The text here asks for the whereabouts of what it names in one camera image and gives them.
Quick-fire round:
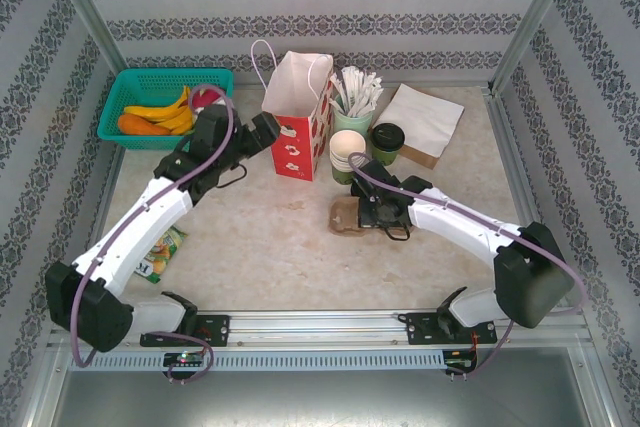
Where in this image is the brown cardboard cup carrier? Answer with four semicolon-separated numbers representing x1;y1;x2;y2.
327;196;372;236

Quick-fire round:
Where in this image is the red white paper bag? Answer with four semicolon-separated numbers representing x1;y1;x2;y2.
249;39;335;183

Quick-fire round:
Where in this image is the green coffee cup black lid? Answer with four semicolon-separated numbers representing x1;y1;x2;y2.
369;121;406;167

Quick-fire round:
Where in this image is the stack of paper cups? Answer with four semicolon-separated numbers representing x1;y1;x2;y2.
329;129;368;186

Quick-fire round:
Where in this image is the white napkin stack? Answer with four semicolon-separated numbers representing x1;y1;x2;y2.
378;83;466;158

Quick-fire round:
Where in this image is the bunch of white straws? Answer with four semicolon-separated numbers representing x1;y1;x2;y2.
329;65;385;118

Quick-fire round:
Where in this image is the yellow toy banana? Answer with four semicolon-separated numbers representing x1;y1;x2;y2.
149;106;196;136
123;85;194;122

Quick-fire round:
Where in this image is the pink toy dragon fruit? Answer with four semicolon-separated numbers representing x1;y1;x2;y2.
191;85;228;111

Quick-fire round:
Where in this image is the orange carrot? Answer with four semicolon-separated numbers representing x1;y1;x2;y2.
117;113;172;137

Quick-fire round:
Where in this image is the green paper straw cup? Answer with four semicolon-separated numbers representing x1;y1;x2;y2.
332;94;375;136

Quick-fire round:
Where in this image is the teal plastic basket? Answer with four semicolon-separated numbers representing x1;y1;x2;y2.
96;68;235;152

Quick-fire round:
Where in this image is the green yellow snack packet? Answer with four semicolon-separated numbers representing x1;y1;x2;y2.
134;225;189;284

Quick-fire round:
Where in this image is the right small circuit board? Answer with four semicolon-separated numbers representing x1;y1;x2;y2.
443;350;479;373

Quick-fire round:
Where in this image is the small circuit board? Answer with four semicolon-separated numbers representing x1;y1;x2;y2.
163;351;206;367
443;350;479;373

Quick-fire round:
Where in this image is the grey metal panel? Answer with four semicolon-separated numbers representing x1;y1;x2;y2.
29;346;616;427

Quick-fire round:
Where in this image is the left small circuit board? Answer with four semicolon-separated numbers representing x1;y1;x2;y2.
163;351;206;367

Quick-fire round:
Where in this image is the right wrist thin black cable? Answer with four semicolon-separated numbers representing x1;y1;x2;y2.
381;223;412;242

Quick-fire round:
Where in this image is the wrist thin black cable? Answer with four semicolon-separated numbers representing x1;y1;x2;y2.
381;223;412;242
218;162;250;187

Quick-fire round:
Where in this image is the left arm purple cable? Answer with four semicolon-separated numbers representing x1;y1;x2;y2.
71;88;236;386

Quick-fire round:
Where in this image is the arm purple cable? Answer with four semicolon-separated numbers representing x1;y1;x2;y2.
71;88;236;386
348;151;586;378

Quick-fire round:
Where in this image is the left wrist thin black cable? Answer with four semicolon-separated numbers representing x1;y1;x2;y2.
218;162;250;187

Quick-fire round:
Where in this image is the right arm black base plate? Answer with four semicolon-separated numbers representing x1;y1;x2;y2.
405;311;499;347

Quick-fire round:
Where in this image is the aluminium mounting rail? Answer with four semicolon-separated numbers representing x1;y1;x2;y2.
47;309;589;348

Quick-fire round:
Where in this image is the grey slotted cable tray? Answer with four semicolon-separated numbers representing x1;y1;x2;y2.
67;350;449;372

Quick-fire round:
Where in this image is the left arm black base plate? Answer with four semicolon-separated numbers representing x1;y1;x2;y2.
139;314;231;348

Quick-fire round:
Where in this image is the aluminium frame post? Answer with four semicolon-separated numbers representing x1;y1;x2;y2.
485;0;586;94
37;0;130;73

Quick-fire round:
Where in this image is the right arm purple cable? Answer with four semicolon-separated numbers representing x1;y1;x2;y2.
348;151;586;378

